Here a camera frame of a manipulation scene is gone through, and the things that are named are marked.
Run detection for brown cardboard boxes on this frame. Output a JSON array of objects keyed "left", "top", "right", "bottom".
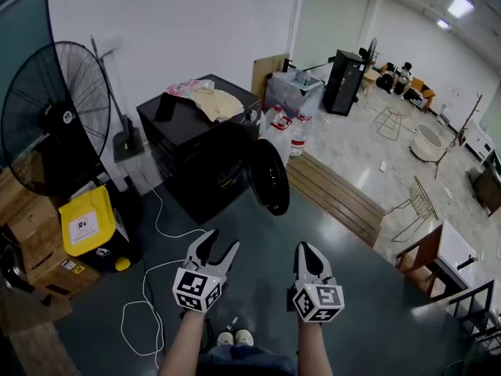
[{"left": 0, "top": 166, "right": 103, "bottom": 301}]

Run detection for brown cardboard sheet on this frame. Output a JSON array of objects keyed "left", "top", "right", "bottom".
[{"left": 252, "top": 52, "right": 290, "bottom": 101}]

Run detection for person's blue jeans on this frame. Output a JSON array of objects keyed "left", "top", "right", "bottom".
[{"left": 195, "top": 345, "right": 298, "bottom": 376}]

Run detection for beige cloth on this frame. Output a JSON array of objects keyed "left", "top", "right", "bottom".
[{"left": 190, "top": 88, "right": 244, "bottom": 123}]

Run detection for person's right forearm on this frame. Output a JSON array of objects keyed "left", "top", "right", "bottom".
[{"left": 295, "top": 318, "right": 326, "bottom": 376}]

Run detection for black tripod stand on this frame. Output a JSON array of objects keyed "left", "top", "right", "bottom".
[{"left": 426, "top": 131, "right": 467, "bottom": 179}]

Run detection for white low cabinet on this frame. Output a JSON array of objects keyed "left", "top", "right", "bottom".
[{"left": 465, "top": 119, "right": 496, "bottom": 160}]

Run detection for black standing fan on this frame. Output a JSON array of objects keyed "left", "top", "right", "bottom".
[{"left": 359, "top": 37, "right": 379, "bottom": 70}]

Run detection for black metal rack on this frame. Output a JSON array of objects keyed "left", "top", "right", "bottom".
[{"left": 448, "top": 280, "right": 501, "bottom": 344}]

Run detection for grey long-handled dustpan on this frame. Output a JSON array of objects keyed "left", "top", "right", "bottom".
[{"left": 89, "top": 35, "right": 146, "bottom": 165}]

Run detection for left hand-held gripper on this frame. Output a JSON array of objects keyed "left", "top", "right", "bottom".
[{"left": 172, "top": 229, "right": 240, "bottom": 313}]

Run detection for black round machine door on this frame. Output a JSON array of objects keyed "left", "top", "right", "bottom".
[{"left": 245, "top": 138, "right": 291, "bottom": 217}]

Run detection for dark wooden cabinet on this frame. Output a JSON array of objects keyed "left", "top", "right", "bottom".
[{"left": 473, "top": 150, "right": 501, "bottom": 215}]

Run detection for metal wire stool frame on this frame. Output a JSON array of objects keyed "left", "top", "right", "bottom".
[{"left": 375, "top": 106, "right": 406, "bottom": 143}]

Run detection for gold wire chair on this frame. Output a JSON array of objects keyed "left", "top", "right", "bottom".
[{"left": 385, "top": 176, "right": 439, "bottom": 243}]

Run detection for plastic-wrapped box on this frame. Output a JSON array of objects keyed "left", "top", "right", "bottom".
[{"left": 265, "top": 70, "right": 326, "bottom": 118}]

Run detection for person's left forearm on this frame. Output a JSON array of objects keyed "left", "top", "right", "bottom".
[{"left": 158, "top": 309, "right": 208, "bottom": 376}]

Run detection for wooden plank step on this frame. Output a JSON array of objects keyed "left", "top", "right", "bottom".
[{"left": 285, "top": 150, "right": 387, "bottom": 248}]

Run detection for tall black cabinet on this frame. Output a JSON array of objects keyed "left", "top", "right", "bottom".
[{"left": 323, "top": 49, "right": 367, "bottom": 117}]

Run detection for wooden coat rack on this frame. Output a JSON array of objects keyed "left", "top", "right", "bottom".
[{"left": 457, "top": 92, "right": 485, "bottom": 146}]

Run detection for clear water bottle red handle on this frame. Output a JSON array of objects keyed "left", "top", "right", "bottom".
[{"left": 265, "top": 106, "right": 294, "bottom": 152}]

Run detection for yellow sofa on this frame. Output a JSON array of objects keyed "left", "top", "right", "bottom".
[{"left": 375, "top": 63, "right": 436, "bottom": 113}]

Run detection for white cable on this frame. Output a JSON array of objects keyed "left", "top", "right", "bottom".
[{"left": 121, "top": 178, "right": 208, "bottom": 370}]

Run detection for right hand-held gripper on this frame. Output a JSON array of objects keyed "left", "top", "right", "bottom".
[{"left": 287, "top": 241, "right": 345, "bottom": 324}]

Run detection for pastel patterned cloth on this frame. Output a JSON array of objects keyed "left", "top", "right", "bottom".
[{"left": 163, "top": 78, "right": 216, "bottom": 101}]

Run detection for large black wire-guard fan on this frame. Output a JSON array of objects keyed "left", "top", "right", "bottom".
[{"left": 0, "top": 40, "right": 113, "bottom": 197}]

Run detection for wooden table with white top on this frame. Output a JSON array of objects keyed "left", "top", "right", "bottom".
[{"left": 395, "top": 219, "right": 479, "bottom": 301}]

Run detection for black bin with yellow lid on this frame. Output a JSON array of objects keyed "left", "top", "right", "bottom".
[{"left": 58, "top": 184, "right": 142, "bottom": 273}]

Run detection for black flat pouch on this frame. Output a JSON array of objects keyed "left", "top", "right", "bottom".
[{"left": 154, "top": 92, "right": 178, "bottom": 123}]

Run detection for black washing machine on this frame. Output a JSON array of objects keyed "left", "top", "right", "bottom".
[{"left": 135, "top": 73, "right": 262, "bottom": 225}]

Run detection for round white low table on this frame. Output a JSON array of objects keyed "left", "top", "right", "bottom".
[{"left": 409, "top": 122, "right": 445, "bottom": 164}]

